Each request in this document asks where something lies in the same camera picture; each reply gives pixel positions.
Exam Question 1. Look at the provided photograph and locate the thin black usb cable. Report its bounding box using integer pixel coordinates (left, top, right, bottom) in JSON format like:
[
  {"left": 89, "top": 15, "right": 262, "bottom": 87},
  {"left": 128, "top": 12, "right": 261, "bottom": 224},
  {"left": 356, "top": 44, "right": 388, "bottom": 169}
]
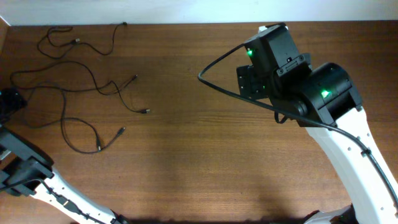
[{"left": 37, "top": 21, "right": 128, "bottom": 60}]

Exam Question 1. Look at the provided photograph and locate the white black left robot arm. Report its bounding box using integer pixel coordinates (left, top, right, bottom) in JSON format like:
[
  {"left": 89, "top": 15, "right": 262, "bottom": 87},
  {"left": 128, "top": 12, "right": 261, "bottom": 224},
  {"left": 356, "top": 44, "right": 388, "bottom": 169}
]
[{"left": 1, "top": 88, "right": 129, "bottom": 224}]

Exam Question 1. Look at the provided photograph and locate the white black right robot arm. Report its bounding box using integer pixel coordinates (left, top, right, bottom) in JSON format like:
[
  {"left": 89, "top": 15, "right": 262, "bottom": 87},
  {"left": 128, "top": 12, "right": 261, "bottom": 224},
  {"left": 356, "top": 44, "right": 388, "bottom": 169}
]
[{"left": 236, "top": 23, "right": 397, "bottom": 223}]

